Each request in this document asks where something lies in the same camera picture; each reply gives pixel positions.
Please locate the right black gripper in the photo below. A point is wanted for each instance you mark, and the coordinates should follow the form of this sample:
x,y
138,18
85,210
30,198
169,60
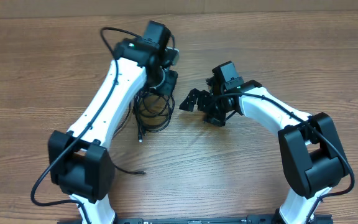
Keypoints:
x,y
206,104

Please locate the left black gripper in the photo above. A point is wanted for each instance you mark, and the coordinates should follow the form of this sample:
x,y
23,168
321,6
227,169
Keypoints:
x,y
169,83

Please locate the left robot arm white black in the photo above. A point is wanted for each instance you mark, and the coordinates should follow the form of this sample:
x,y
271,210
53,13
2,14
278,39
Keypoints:
x,y
79,158

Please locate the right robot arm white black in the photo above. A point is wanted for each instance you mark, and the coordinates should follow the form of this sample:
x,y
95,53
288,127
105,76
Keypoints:
x,y
312,155

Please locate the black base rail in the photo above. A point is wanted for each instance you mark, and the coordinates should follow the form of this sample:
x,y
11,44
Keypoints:
x,y
197,220

